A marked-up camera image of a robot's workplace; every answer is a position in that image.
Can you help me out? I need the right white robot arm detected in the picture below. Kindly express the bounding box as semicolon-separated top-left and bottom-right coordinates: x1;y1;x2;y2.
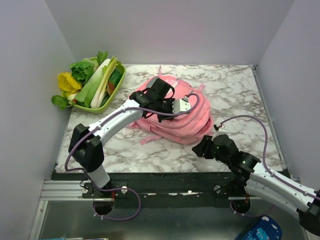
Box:
192;134;320;236

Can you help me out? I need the pink school backpack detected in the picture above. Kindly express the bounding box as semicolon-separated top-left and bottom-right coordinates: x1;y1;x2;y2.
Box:
127;68;214;145

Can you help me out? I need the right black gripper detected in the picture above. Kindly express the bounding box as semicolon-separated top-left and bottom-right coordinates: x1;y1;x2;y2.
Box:
191;133;231;165

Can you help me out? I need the green vegetable tray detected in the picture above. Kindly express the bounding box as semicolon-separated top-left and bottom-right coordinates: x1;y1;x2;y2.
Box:
70;61;126;114

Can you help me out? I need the white napa cabbage toy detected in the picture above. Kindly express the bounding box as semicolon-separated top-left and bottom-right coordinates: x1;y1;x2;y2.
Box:
73;57;123;109

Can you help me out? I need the yellow flower toy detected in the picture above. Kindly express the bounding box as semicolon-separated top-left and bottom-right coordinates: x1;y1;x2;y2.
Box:
57;72;83;92

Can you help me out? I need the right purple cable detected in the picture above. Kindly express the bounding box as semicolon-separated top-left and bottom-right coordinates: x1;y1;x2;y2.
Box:
213;114;320;218

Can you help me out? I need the green lettuce toy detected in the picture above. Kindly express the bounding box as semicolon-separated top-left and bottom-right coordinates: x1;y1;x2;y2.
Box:
69;51;109;85

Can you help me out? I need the aluminium frame rail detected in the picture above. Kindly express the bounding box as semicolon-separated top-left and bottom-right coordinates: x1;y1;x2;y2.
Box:
40;180;83;201

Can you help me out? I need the blue shark pencil case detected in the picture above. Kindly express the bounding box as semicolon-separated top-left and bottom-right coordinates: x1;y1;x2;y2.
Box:
235;216;283;240

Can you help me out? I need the black mounting base rail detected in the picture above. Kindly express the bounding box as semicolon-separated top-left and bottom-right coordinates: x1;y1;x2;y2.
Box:
51;172;254;211

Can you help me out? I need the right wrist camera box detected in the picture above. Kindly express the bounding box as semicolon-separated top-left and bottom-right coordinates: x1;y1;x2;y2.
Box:
211;125;229;140

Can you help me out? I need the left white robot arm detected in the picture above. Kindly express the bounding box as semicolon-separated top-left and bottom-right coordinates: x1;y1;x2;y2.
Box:
67;77;177;198

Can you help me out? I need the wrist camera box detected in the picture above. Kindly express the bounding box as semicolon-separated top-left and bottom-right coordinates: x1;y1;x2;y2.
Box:
211;125;229;140
172;98;192;114

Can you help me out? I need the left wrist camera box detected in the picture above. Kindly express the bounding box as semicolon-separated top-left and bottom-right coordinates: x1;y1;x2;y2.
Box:
172;98;192;114

